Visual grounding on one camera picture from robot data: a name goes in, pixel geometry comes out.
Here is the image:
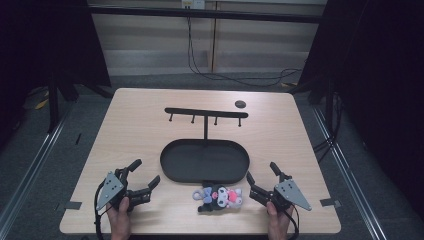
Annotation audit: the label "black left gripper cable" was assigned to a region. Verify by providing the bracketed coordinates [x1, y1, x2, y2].
[93, 181, 114, 240]

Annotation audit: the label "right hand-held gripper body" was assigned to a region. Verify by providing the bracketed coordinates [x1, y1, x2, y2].
[249, 172, 313, 213]

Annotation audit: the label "person's left hand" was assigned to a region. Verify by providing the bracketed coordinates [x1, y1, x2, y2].
[106, 197, 132, 240]

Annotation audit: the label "white wall socket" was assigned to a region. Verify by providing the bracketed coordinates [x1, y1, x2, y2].
[180, 0, 206, 10]

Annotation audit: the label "metal floor rail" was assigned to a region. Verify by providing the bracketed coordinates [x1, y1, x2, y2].
[0, 103, 73, 234]
[311, 105, 388, 240]

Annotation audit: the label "person's right hand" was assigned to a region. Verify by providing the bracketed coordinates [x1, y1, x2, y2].
[265, 201, 295, 240]

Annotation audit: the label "black floor cables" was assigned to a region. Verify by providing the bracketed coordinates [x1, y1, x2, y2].
[313, 93, 344, 164]

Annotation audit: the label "black horizontal bar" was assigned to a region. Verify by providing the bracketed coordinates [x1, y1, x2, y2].
[87, 5, 324, 24]

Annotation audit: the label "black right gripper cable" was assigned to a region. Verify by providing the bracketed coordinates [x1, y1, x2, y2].
[283, 205, 301, 240]

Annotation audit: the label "plush toy keychain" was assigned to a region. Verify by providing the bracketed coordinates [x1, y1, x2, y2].
[192, 182, 244, 214]

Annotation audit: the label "black metal stand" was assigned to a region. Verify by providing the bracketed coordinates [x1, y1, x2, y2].
[288, 74, 338, 131]
[46, 74, 114, 134]

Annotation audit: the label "black hook rack with tray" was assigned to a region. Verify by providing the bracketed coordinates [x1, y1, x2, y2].
[159, 106, 251, 185]

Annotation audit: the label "black curtain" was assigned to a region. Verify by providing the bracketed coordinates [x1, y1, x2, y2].
[298, 0, 424, 221]
[0, 0, 112, 148]

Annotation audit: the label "grey tape piece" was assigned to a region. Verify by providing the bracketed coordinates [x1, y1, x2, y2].
[319, 197, 342, 208]

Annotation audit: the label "yellow floor object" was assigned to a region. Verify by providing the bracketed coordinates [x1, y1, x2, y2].
[34, 90, 50, 111]

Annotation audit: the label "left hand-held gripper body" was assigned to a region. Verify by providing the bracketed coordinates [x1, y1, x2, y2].
[95, 168, 152, 213]

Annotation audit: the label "black wall cable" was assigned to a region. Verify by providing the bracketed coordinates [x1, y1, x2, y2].
[186, 6, 303, 88]

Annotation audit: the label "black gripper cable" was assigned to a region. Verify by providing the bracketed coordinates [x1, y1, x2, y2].
[93, 181, 114, 240]
[283, 205, 301, 240]

